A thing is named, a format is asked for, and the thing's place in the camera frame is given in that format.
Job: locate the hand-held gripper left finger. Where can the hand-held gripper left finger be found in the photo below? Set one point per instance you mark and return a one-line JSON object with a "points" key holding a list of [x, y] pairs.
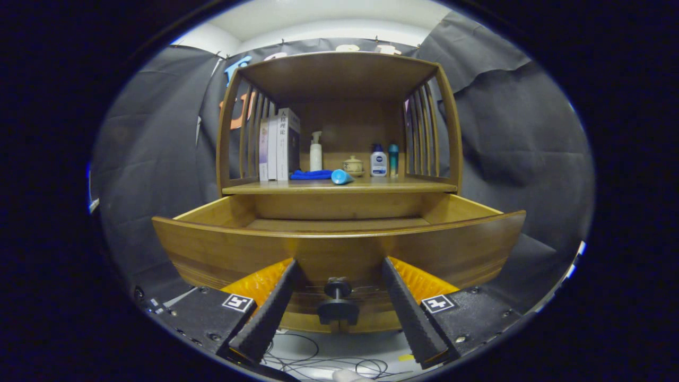
{"points": [[273, 315]]}

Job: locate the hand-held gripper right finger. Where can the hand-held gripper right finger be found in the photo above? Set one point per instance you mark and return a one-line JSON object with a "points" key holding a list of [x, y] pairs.
{"points": [[414, 318]]}

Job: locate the black drawer knob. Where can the black drawer knob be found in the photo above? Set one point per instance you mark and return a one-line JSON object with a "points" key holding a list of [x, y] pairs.
{"points": [[338, 310]]}

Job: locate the wooden drawer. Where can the wooden drawer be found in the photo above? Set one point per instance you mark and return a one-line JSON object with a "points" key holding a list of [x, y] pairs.
{"points": [[345, 249]]}

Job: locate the blue and white tube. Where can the blue and white tube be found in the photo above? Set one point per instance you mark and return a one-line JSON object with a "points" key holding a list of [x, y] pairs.
{"points": [[340, 176]]}

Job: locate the wooden countertop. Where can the wooden countertop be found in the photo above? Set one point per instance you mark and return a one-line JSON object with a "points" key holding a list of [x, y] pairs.
{"points": [[392, 185]]}

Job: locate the wooden cabinet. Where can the wooden cabinet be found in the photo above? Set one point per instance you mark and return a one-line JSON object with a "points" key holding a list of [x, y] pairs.
{"points": [[339, 74]]}

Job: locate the yellow floor tape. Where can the yellow floor tape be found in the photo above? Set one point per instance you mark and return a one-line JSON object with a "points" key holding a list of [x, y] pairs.
{"points": [[406, 357]]}

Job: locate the dark power strip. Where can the dark power strip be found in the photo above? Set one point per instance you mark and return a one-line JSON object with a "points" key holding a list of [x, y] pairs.
{"points": [[149, 302]]}

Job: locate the blue cloth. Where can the blue cloth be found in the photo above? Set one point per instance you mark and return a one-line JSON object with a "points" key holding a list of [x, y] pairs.
{"points": [[310, 174]]}

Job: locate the white lotion bottle blue cap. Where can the white lotion bottle blue cap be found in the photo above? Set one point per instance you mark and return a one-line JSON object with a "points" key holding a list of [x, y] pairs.
{"points": [[379, 164]]}

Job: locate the teal bottle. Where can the teal bottle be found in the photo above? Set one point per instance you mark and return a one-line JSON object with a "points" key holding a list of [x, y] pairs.
{"points": [[393, 162]]}

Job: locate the lilac book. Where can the lilac book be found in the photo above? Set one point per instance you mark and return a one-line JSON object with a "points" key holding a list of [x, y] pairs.
{"points": [[263, 154]]}

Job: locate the beige lidded teacup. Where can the beige lidded teacup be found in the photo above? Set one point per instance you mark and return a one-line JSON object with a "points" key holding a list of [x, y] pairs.
{"points": [[354, 166]]}

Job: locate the white pump bottle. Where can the white pump bottle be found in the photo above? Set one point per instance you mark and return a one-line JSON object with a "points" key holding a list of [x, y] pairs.
{"points": [[316, 156]]}

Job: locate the white book with dark cover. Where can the white book with dark cover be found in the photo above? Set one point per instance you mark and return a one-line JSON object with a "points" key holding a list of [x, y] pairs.
{"points": [[290, 146]]}

